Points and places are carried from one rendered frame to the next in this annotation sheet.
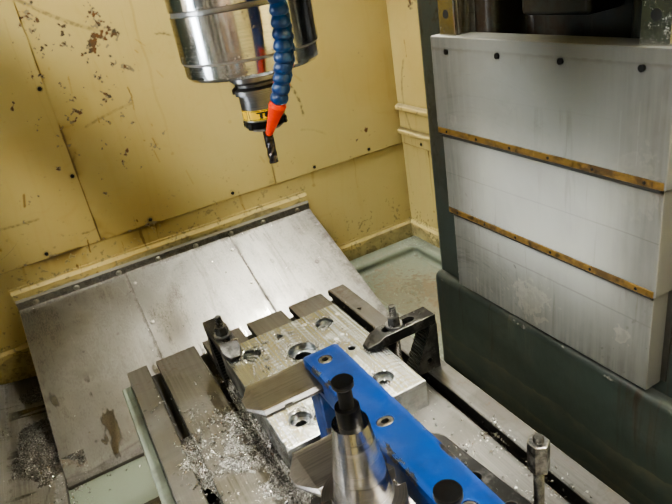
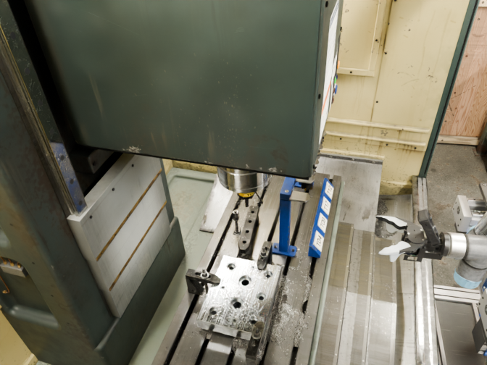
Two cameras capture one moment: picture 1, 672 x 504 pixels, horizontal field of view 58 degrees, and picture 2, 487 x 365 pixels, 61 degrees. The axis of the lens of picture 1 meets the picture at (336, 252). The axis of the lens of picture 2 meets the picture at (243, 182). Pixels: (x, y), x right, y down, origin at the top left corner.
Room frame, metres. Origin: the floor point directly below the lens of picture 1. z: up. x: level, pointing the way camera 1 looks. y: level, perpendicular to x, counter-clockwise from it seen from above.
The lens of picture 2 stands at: (1.43, 0.69, 2.22)
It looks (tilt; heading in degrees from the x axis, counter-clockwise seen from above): 40 degrees down; 223
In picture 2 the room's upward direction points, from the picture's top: 3 degrees counter-clockwise
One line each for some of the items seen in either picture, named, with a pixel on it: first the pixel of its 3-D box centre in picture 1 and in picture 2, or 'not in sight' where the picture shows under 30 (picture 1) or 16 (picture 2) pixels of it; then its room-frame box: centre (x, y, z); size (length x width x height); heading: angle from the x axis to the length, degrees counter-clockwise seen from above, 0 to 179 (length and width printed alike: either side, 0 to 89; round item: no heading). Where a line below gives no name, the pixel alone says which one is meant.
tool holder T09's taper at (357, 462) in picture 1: (357, 458); not in sight; (0.31, 0.01, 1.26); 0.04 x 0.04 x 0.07
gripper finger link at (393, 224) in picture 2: not in sight; (390, 225); (0.47, 0.41, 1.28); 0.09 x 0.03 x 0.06; 84
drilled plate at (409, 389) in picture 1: (317, 376); (241, 295); (0.80, 0.07, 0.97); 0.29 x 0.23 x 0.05; 24
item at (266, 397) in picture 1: (278, 391); (300, 196); (0.47, 0.08, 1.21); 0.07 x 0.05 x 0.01; 114
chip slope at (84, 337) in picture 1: (220, 331); not in sight; (1.34, 0.33, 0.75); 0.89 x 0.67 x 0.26; 114
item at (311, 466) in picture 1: (331, 461); (305, 178); (0.36, 0.03, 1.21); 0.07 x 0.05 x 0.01; 114
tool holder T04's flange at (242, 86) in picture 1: (256, 79); not in sight; (0.74, 0.06, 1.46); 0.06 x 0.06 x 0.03
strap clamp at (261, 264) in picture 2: not in sight; (264, 258); (0.62, 0.03, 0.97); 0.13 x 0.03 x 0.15; 24
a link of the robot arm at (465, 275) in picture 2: not in sight; (471, 266); (0.38, 0.66, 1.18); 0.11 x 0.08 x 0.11; 8
